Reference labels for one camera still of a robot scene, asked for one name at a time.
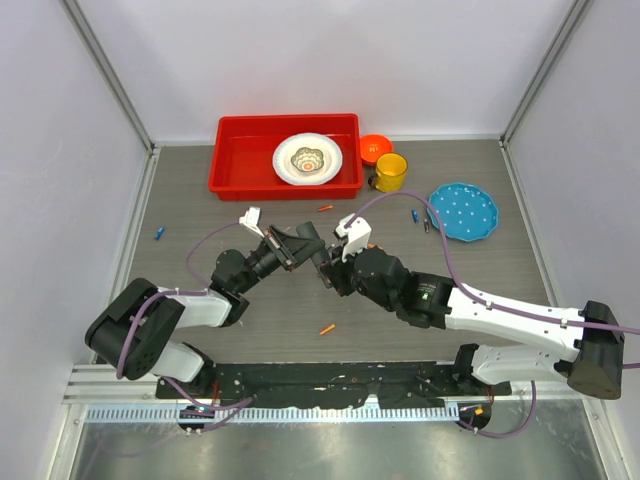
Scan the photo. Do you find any orange bowl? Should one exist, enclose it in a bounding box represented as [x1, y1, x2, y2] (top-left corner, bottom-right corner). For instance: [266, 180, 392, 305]
[360, 134, 394, 166]

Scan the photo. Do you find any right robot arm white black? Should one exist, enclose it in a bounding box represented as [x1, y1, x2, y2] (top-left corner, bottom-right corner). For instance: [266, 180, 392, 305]
[312, 247, 625, 400]

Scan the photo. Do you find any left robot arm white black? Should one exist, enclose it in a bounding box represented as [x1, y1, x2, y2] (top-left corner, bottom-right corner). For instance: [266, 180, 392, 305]
[84, 222, 328, 399]

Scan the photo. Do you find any red plastic bin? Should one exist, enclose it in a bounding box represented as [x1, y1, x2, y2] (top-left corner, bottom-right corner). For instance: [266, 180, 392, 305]
[208, 113, 364, 201]

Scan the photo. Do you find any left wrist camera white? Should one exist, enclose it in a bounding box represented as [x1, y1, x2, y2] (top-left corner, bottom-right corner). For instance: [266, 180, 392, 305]
[238, 206, 264, 238]

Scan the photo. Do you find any small patterned bowl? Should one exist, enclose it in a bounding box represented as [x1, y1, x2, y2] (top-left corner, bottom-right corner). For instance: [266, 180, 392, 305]
[290, 147, 325, 173]

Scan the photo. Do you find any blue dotted plate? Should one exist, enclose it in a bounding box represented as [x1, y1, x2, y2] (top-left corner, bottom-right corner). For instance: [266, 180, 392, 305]
[427, 182, 500, 243]

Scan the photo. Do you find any purple cable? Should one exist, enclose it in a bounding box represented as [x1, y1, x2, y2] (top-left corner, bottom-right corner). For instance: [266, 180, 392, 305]
[114, 222, 244, 381]
[349, 189, 640, 336]

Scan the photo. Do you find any yellow mug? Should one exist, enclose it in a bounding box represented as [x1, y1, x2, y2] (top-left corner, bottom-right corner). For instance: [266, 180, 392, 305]
[368, 152, 408, 193]

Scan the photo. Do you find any white plate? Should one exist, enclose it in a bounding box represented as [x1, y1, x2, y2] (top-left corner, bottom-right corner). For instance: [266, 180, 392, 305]
[272, 133, 344, 186]

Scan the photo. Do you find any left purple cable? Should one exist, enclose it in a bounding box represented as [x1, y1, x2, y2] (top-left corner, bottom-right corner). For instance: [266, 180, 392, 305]
[114, 222, 244, 381]

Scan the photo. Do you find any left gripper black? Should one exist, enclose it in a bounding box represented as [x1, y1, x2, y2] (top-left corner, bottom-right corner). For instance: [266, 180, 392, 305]
[236, 226, 324, 295]

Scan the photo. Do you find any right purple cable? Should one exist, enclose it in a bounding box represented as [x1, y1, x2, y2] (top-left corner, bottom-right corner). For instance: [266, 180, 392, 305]
[349, 189, 640, 336]

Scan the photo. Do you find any orange battery front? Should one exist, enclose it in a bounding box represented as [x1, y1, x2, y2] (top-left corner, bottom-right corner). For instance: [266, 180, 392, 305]
[319, 324, 336, 336]

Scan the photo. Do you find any white cable duct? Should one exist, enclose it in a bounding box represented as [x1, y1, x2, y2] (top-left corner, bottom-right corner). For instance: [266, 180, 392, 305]
[85, 401, 459, 424]

